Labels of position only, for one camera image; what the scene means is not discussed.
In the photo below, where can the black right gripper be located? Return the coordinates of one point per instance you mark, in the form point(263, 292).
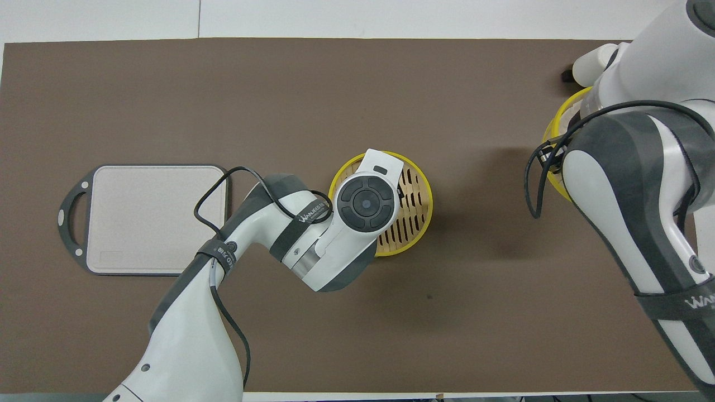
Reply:
point(550, 152)

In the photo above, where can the yellow bamboo steamer base tier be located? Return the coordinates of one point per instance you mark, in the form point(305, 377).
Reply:
point(414, 223)

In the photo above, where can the brown table mat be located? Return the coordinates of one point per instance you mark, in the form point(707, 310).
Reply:
point(391, 84)

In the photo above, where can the yellow bamboo steamer basket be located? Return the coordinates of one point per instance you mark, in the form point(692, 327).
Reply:
point(553, 131)

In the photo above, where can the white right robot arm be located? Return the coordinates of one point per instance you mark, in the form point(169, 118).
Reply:
point(642, 167)

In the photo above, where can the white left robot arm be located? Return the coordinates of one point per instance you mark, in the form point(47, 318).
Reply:
point(313, 234)

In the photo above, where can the grey cutting board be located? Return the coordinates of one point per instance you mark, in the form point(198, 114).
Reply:
point(139, 223)

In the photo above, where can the white plastic cup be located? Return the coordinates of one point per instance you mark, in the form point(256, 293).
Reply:
point(592, 64)

